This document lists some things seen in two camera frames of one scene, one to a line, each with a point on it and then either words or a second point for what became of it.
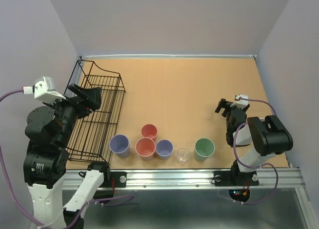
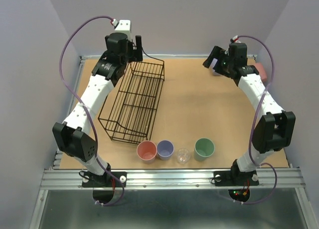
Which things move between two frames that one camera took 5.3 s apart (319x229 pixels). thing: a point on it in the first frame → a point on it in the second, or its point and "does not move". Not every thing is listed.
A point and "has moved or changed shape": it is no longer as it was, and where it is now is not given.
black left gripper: x=81 y=102 → x=138 y=49
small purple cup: x=164 y=149 does not move
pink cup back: x=150 y=131 → x=262 y=72
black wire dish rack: x=94 y=133 has moved or changed shape
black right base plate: x=228 y=178 does not move
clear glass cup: x=183 y=155 does not move
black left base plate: x=120 y=180 does not move
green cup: x=204 y=148 does not move
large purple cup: x=119 y=145 → x=212 y=65
